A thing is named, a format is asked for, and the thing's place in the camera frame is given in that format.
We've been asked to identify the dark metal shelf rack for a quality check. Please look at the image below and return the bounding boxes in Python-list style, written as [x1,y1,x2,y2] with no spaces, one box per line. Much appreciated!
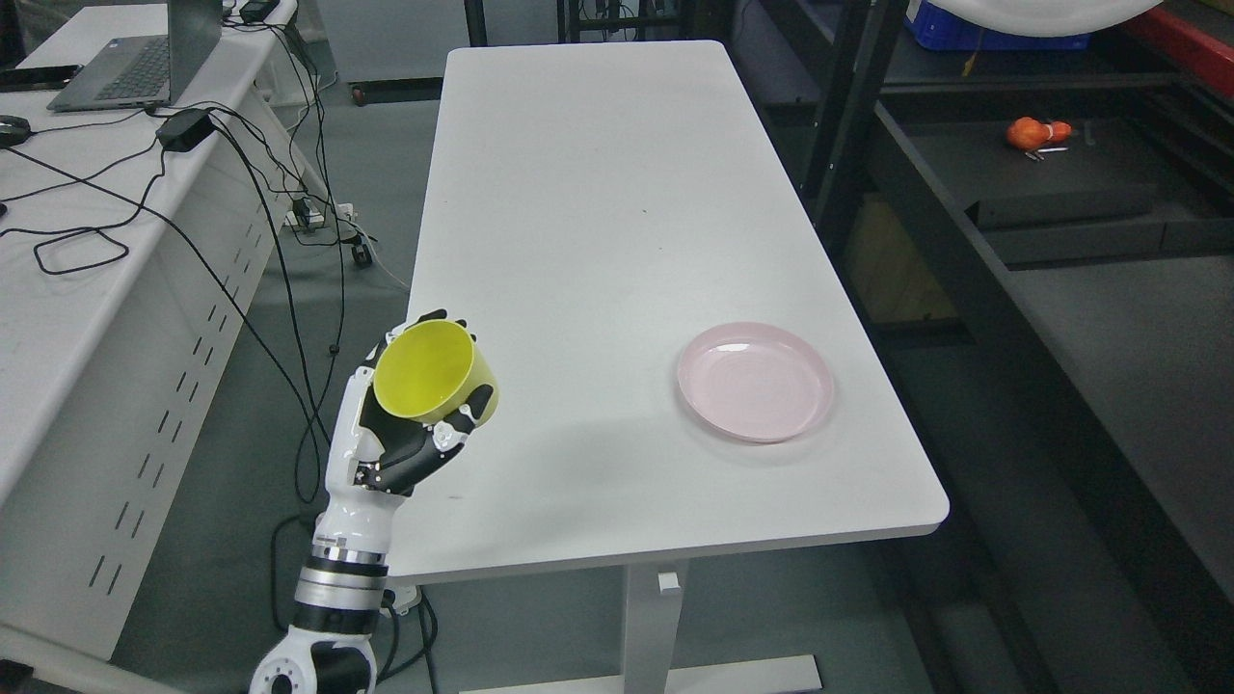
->
[729,1,1232,693]

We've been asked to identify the blue plastic crate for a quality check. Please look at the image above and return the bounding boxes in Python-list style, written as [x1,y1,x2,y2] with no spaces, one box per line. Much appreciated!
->
[903,1,1091,51]

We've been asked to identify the black cable on desk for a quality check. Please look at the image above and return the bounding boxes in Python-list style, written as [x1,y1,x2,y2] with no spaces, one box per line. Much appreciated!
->
[0,144,170,277]

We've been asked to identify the yellow plastic cup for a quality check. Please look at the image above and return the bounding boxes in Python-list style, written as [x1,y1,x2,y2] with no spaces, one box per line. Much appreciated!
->
[373,319,499,426]

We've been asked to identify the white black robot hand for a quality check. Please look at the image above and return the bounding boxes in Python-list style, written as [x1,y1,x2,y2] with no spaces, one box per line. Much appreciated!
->
[311,310,494,557]

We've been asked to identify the white perforated side desk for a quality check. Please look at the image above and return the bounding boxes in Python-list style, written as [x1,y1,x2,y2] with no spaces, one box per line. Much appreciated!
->
[1,28,309,662]

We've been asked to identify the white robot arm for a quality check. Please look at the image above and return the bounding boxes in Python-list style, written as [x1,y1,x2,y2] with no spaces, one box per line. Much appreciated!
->
[248,546,389,693]

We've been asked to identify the orange toy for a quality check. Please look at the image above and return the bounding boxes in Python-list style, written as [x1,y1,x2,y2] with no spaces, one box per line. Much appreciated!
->
[1006,116,1074,152]

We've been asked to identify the pink plastic plate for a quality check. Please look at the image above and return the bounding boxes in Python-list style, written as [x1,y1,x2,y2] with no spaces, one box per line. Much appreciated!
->
[676,322,835,445]

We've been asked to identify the white power strip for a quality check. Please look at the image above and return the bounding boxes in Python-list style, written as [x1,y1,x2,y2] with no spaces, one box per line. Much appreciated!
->
[283,198,359,233]

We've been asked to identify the white table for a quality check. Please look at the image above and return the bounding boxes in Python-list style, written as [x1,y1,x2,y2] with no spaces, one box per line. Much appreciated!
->
[389,40,951,693]

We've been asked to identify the black power adapter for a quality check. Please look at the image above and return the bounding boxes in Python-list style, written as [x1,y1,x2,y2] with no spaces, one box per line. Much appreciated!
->
[155,107,216,153]

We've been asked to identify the black computer mouse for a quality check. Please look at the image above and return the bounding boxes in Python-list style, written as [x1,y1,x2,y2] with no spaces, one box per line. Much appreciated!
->
[0,115,35,148]

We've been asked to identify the grey laptop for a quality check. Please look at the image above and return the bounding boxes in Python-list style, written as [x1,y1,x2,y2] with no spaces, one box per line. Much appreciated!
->
[44,1,225,114]

